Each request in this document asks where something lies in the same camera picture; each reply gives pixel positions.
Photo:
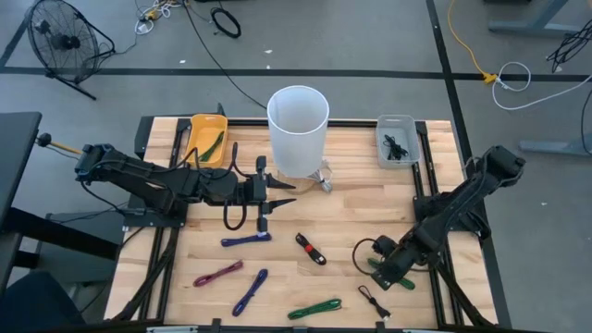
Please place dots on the light grey plastic bin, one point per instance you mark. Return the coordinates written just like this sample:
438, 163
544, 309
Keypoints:
414, 139

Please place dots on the black desk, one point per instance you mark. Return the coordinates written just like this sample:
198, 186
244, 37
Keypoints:
16, 152

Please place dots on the yellow rod with black knob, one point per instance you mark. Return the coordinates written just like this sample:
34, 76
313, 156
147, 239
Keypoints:
65, 147

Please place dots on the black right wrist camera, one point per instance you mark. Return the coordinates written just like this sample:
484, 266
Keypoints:
383, 245

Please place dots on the dark office chair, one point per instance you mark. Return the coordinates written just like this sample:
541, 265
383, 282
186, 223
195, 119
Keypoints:
32, 305

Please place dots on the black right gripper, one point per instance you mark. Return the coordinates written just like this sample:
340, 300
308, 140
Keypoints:
393, 268

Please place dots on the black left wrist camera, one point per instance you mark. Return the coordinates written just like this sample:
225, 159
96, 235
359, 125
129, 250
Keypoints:
248, 190

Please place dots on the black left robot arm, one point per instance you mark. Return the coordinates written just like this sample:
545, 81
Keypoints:
139, 173

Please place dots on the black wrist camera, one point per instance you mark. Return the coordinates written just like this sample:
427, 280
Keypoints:
383, 245
248, 190

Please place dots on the black aluminium table frame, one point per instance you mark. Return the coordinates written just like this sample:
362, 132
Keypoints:
351, 123

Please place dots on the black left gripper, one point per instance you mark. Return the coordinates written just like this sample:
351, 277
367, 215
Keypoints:
262, 217

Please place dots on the grey desk leg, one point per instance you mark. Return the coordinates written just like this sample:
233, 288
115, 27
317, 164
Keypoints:
532, 25
555, 147

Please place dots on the white cylindrical bucket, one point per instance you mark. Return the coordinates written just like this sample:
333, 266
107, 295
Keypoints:
298, 134

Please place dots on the black floor fan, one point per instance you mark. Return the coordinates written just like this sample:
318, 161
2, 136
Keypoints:
65, 41

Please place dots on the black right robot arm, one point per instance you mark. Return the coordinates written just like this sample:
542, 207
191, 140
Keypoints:
453, 213

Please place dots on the yellow plastic bin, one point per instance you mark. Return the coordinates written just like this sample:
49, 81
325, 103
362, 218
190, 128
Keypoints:
194, 155

